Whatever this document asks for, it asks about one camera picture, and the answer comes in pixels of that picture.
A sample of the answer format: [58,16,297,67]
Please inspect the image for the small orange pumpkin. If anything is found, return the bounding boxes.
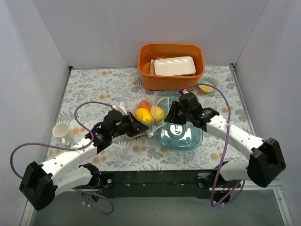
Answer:
[139,100,152,110]

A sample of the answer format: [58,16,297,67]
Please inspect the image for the orange plastic basin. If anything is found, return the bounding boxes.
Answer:
[137,43,205,91]

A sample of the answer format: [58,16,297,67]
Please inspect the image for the small patterned bowl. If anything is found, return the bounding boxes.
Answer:
[198,76,218,94]

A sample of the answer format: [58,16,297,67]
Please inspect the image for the pale yellow lemon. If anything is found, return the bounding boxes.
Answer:
[150,105,165,123]

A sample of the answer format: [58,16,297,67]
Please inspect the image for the tan plates in basin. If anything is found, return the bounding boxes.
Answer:
[143,58,159,75]

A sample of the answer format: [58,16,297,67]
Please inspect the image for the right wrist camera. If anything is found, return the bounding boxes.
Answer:
[179,88,188,95]

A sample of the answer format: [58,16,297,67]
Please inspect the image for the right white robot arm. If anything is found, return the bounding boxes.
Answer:
[164,92,286,187]

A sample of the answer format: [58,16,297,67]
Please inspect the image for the white cup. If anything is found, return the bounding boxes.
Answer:
[52,122,74,145]

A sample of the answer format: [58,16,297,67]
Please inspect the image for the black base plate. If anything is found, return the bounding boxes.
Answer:
[72,168,242,204]

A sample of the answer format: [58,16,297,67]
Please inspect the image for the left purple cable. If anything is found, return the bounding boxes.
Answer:
[10,101,118,215]

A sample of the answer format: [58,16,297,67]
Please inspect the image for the yellow mango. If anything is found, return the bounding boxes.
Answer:
[136,108,153,125]

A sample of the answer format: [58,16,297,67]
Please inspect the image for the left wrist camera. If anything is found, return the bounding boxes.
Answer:
[111,101,127,115]

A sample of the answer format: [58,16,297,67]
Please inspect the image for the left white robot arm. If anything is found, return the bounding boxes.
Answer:
[19,110,149,210]

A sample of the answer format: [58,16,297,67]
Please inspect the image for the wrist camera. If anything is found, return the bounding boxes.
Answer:
[179,88,188,95]
[111,101,127,115]

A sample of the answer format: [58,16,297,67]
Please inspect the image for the clear zip top bag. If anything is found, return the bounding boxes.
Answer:
[131,95,169,137]

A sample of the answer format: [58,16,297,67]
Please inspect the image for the white rectangular tray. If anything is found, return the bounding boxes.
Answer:
[153,56,196,76]

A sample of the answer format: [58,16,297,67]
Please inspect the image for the clear blue glass dish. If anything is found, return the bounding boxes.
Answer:
[153,90,203,150]

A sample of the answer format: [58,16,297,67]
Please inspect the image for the floral tablecloth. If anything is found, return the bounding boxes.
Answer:
[58,65,252,171]

